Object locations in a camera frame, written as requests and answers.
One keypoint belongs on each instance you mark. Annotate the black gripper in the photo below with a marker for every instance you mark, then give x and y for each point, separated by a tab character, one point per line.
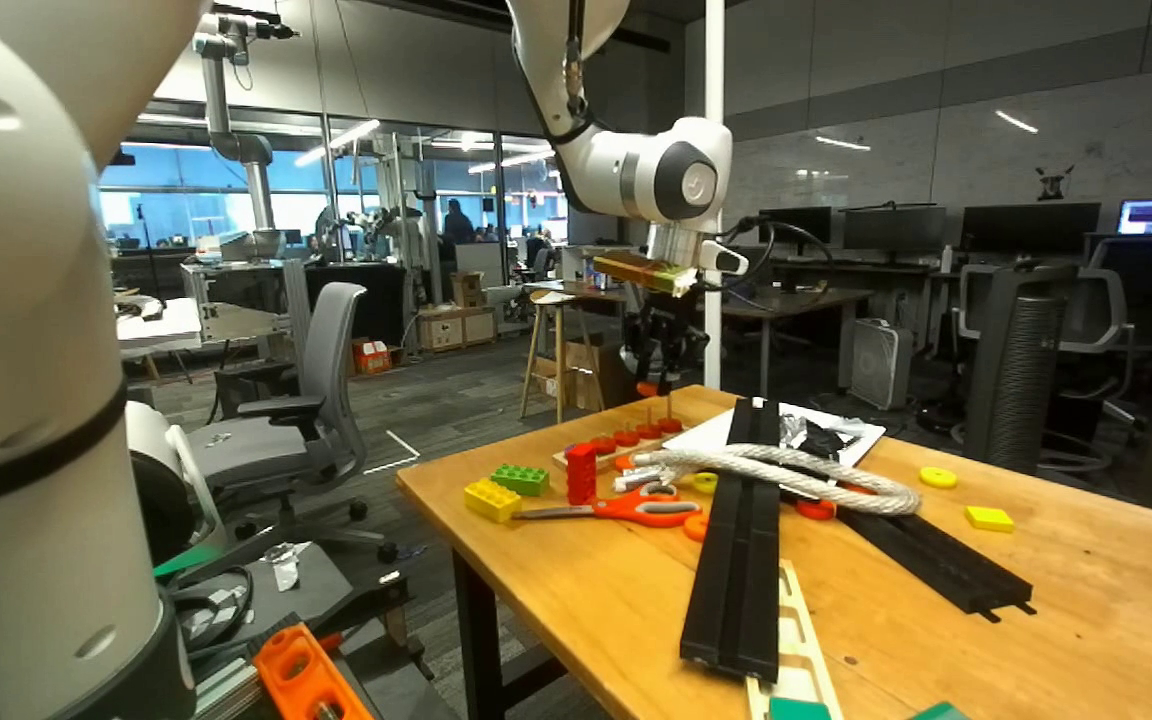
667	327

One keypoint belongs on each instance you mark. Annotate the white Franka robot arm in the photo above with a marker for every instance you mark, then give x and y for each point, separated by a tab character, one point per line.
31	401

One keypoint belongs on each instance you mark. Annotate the white paper sheet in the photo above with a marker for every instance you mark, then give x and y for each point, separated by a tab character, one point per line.
707	435

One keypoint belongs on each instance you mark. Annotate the wooden stool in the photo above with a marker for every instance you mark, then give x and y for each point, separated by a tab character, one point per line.
553	354

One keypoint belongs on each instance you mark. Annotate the small yellow piece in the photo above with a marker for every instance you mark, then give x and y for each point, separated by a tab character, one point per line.
701	480

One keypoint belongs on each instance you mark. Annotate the red block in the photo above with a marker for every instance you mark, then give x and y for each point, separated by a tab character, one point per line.
581	475

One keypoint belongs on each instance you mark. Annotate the white pole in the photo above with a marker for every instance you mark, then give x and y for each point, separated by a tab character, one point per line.
712	203

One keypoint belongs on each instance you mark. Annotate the green lego brick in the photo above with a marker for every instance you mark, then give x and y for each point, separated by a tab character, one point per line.
521	479

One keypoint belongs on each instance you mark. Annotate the cardboard box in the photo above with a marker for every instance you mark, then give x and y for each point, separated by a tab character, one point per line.
456	327

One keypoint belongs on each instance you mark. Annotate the yellow lego brick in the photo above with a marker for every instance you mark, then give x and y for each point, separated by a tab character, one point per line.
495	496

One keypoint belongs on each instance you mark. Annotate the long black track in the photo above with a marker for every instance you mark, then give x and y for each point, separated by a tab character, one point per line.
737	584

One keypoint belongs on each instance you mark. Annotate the short black track piece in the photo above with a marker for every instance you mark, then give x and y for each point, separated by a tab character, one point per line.
950	561

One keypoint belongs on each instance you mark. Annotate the grey office chair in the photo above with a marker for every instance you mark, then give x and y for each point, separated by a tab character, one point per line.
316	386

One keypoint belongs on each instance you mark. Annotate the yellow square tile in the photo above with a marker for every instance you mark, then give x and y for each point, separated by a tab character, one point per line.
989	516

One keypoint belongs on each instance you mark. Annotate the grey cylinder stand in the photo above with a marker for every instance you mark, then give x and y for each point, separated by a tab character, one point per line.
1020	380

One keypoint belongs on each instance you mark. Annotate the green cube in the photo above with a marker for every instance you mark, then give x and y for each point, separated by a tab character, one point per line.
800	710
936	715

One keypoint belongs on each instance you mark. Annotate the black computer monitor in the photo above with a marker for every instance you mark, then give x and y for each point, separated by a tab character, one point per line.
1031	227

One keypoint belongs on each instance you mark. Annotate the black office chair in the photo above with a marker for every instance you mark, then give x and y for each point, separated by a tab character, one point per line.
1130	332

